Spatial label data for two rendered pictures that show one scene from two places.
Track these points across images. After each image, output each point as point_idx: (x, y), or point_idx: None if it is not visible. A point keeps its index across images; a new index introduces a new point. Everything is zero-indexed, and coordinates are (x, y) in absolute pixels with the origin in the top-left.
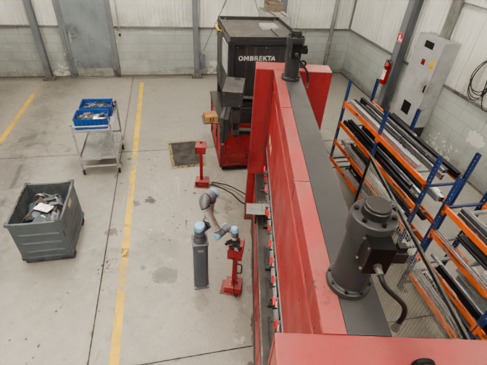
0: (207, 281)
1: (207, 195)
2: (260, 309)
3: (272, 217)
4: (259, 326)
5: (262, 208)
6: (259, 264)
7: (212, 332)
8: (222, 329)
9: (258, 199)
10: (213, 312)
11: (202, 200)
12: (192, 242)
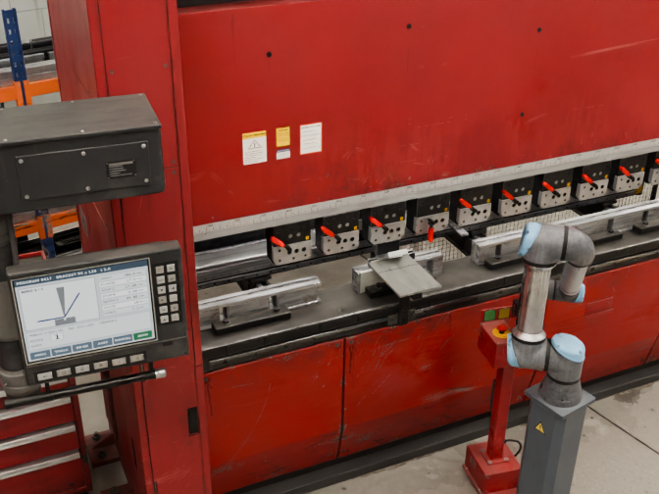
0: None
1: (569, 225)
2: (635, 244)
3: (487, 181)
4: (646, 265)
5: (397, 267)
6: None
7: (624, 470)
8: (604, 458)
9: (329, 315)
10: (583, 488)
11: (587, 235)
12: (582, 404)
